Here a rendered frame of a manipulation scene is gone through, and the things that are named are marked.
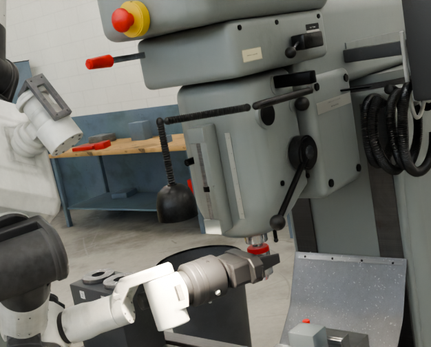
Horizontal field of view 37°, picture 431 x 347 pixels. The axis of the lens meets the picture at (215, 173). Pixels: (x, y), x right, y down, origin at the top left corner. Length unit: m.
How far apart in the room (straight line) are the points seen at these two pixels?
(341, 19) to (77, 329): 0.87
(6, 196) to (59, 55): 7.36
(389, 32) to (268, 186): 0.65
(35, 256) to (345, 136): 0.73
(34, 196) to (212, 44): 0.41
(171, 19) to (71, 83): 7.28
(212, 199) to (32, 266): 0.37
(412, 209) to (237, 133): 0.58
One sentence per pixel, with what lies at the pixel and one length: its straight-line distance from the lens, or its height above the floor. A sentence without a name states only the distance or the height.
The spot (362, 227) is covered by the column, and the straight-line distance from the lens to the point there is 1.66.
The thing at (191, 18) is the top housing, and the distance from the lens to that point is 1.08.
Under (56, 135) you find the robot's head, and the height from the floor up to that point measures 1.59.
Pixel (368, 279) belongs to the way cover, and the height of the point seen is 1.06.
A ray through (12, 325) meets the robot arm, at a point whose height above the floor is 1.28.
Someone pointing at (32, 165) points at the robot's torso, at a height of 1.54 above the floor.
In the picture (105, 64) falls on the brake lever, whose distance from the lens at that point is 1.20.
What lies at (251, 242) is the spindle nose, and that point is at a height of 1.29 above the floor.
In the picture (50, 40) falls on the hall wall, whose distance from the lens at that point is 8.54.
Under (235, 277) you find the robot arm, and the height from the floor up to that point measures 1.24.
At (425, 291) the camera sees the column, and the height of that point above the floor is 1.02.
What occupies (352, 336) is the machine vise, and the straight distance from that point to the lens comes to 1.49.
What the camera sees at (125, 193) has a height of 0.29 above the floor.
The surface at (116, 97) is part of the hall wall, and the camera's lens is 7.78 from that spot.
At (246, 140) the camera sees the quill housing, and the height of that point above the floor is 1.51.
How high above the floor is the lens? 1.68
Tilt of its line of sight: 11 degrees down
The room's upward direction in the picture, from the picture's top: 10 degrees counter-clockwise
